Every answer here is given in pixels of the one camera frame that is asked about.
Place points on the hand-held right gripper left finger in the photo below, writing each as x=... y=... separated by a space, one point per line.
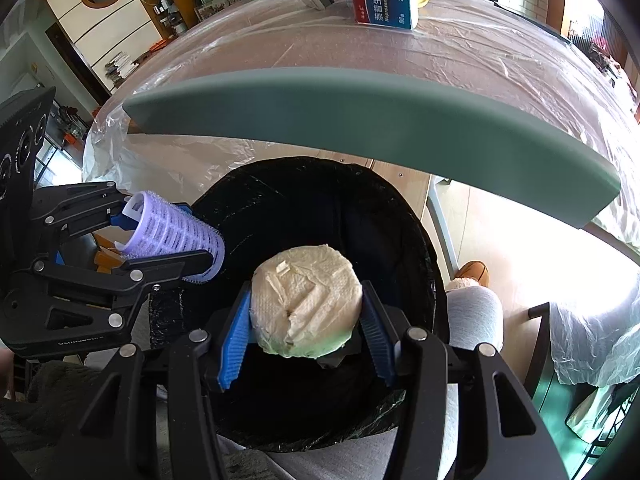
x=235 y=345

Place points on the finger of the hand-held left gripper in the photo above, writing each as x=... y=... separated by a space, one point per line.
x=125 y=272
x=75 y=205

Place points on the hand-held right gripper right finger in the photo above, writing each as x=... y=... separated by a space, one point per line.
x=380 y=340

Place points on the purple hair roller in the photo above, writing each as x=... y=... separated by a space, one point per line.
x=170 y=232

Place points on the beige tissue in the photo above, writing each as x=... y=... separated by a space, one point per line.
x=305 y=300

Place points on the trash bin with black bag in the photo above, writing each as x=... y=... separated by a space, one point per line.
x=310 y=210

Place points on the person's grey trouser leg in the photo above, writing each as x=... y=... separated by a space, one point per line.
x=475 y=320

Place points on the brown slipper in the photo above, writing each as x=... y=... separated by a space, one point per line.
x=472 y=272

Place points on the white cabinet with oval panel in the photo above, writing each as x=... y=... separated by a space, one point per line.
x=100 y=40

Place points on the blue and white medicine box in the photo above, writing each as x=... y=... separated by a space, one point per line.
x=382 y=0

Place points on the small picture frame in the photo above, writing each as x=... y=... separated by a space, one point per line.
x=212 y=11

